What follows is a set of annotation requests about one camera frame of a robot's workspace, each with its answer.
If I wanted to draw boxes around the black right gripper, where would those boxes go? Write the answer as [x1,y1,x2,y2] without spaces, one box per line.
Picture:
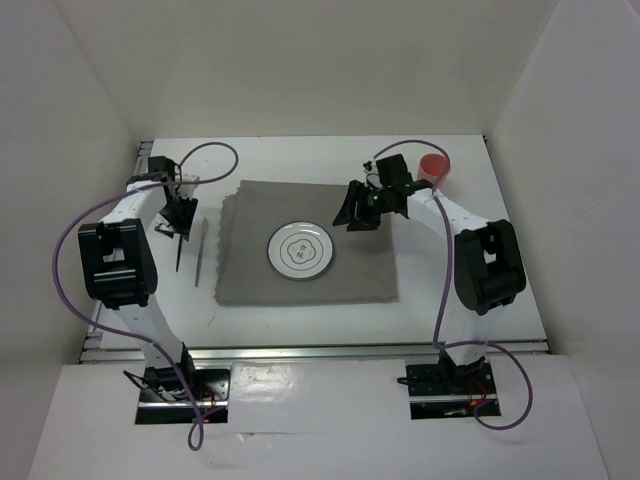
[332,179,391,232]

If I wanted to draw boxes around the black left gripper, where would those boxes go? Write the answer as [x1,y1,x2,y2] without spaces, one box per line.
[153,193,197,241]

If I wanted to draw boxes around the black dinner fork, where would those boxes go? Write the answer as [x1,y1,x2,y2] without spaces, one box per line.
[175,235,184,273]

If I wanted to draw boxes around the silver table knife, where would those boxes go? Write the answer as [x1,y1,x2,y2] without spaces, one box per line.
[194,216,209,288]

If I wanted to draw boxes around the grey cloth placemat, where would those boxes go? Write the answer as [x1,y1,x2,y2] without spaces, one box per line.
[215,180,399,307]

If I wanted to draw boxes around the white plate with teal rim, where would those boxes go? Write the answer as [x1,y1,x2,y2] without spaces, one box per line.
[267,221,335,281]

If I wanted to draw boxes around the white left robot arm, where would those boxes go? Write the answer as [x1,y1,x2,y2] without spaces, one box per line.
[77,156,199,399]

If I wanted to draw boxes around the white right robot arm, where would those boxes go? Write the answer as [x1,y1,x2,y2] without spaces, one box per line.
[333,154,526,392]

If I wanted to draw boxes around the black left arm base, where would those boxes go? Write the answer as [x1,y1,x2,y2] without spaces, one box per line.
[123,368,231,425]

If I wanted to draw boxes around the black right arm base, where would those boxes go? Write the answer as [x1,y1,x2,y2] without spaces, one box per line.
[396,363,501,420]

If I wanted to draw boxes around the pink plastic cup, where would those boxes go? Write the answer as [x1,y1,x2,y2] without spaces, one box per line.
[417,153,451,189]

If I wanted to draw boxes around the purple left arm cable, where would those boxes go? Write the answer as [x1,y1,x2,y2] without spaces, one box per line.
[52,141,240,451]

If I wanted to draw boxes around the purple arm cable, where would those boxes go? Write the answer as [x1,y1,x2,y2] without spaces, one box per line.
[369,138,534,431]
[52,141,240,451]

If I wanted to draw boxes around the aluminium left side rail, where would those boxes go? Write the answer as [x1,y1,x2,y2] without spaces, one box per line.
[133,141,154,176]

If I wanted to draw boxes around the aluminium table edge rail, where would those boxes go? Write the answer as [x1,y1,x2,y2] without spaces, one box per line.
[79,339,551,362]

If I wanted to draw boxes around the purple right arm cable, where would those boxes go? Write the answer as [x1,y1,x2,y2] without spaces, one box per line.
[369,138,534,431]

